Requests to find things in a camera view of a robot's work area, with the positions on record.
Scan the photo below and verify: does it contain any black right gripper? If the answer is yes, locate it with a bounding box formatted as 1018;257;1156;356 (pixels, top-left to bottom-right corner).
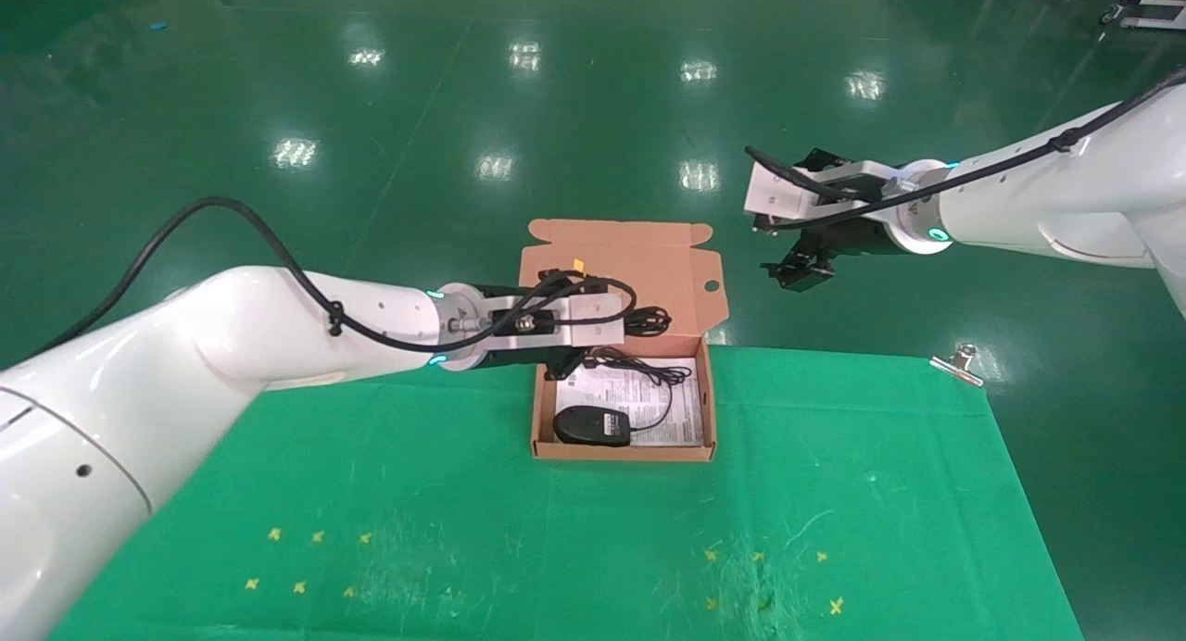
760;147;902;294

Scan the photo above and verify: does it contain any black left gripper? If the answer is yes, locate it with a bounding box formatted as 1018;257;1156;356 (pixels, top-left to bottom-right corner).
474;284;587;383

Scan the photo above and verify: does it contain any black wired computer mouse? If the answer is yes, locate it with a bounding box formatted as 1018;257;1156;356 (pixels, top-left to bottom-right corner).
553;347;694;448

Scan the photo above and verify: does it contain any open brown cardboard box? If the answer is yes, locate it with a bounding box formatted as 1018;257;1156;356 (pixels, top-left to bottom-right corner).
515;220;730;463

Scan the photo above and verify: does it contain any white printed instruction sheet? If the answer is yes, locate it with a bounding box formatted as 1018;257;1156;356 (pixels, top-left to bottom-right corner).
554;356;703;447

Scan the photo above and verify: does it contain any green table cloth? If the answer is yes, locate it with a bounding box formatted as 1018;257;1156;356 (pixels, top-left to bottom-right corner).
46;345;1085;641

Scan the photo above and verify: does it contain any silver metal clip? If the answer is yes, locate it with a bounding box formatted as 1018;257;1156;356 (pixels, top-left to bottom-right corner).
929;343;986;388

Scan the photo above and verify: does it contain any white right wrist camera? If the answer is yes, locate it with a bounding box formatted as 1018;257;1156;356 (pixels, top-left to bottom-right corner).
744;162;821;233

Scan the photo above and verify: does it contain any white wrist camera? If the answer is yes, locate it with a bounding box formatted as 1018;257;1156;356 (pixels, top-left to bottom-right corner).
744;162;821;233
567;287;637;347

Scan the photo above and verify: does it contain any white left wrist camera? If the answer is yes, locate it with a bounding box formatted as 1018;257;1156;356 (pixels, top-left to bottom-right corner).
567;287;637;347

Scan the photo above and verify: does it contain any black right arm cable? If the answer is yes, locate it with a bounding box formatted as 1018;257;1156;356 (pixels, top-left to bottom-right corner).
744;67;1186;230

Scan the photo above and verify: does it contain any white metal frame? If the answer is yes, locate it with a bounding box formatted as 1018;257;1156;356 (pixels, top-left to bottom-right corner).
1098;0;1186;35

